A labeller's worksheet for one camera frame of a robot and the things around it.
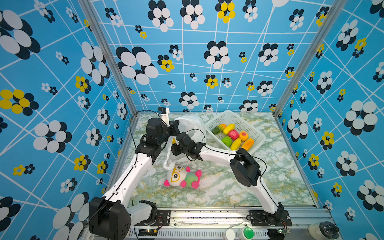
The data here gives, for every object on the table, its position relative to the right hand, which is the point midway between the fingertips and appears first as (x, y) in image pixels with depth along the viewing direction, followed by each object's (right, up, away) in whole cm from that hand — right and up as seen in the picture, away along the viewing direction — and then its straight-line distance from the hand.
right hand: (173, 145), depth 93 cm
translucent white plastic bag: (+13, +13, -6) cm, 19 cm away
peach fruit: (+46, +6, +6) cm, 47 cm away
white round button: (+29, -35, -29) cm, 54 cm away
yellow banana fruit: (+39, +11, +13) cm, 43 cm away
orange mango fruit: (+48, 0, +4) cm, 49 cm away
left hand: (+6, +15, -17) cm, 23 cm away
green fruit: (+35, +3, +3) cm, 35 cm away
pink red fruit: (+40, +7, +6) cm, 41 cm away
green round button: (+36, -33, -31) cm, 58 cm away
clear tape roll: (+68, -32, -31) cm, 81 cm away
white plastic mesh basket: (+40, +18, +16) cm, 46 cm away
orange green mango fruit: (+30, +10, +12) cm, 34 cm away
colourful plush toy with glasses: (+5, -15, -12) cm, 20 cm away
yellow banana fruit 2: (+40, 0, +3) cm, 41 cm away
